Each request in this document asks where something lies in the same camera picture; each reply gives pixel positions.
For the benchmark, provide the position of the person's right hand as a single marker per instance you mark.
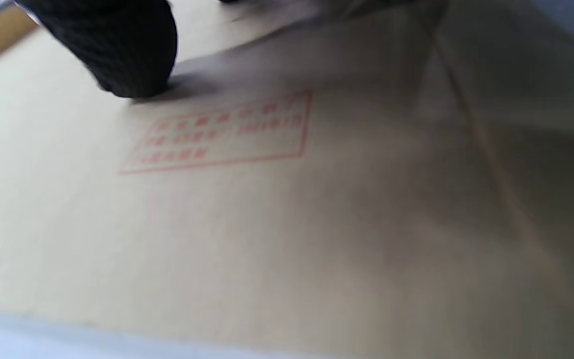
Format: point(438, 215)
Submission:
point(127, 45)

